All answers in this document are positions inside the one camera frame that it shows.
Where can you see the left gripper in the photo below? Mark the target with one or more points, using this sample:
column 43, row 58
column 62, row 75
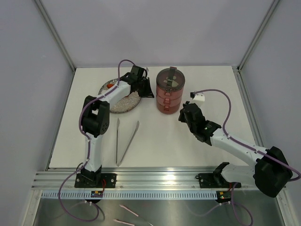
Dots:
column 147, row 93

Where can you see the speckled ceramic plate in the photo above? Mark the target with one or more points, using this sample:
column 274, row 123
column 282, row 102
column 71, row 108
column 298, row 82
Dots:
column 126, row 104

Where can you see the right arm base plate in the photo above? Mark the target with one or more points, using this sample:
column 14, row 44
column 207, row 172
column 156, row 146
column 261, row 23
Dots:
column 212, row 180

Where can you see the pink stick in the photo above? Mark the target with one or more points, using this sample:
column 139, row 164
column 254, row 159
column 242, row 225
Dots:
column 127, row 209
column 123, row 222

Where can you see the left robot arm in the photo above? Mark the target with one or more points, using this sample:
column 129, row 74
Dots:
column 94, row 119

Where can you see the dark red lunch container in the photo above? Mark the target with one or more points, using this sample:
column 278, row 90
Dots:
column 168, row 109

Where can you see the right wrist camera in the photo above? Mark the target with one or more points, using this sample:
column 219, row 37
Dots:
column 198, row 99

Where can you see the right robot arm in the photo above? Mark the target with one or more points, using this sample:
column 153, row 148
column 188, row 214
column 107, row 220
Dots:
column 266, row 169

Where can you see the aluminium post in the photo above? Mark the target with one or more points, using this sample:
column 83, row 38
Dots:
column 53, row 31
column 259, row 32

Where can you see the pink stick lower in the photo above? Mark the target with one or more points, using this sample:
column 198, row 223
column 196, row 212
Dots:
column 123, row 222

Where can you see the aluminium front rail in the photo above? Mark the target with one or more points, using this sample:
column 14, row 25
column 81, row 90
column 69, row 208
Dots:
column 131, row 178

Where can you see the right aluminium post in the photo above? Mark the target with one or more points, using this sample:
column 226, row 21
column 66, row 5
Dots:
column 259, row 32

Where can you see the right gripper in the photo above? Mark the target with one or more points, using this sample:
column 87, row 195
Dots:
column 181, row 117

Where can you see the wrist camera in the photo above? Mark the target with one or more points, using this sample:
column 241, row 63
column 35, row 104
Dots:
column 198, row 99
column 140, row 72

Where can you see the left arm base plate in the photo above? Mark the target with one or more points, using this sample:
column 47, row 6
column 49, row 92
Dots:
column 104, row 180

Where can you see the pink stick upper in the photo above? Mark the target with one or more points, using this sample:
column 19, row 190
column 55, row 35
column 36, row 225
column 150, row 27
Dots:
column 127, row 209

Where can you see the left aluminium post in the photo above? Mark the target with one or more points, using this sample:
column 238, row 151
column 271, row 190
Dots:
column 53, row 31

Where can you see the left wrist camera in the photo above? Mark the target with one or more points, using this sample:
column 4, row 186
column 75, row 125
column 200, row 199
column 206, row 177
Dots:
column 140, row 72

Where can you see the grey glass pot lid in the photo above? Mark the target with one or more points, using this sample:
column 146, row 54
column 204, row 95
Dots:
column 170, row 72

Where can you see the pink lunch container with handle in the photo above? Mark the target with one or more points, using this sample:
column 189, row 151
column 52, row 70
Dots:
column 168, row 92

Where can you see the white slotted cable duct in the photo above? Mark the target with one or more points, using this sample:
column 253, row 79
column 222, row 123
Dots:
column 131, row 195

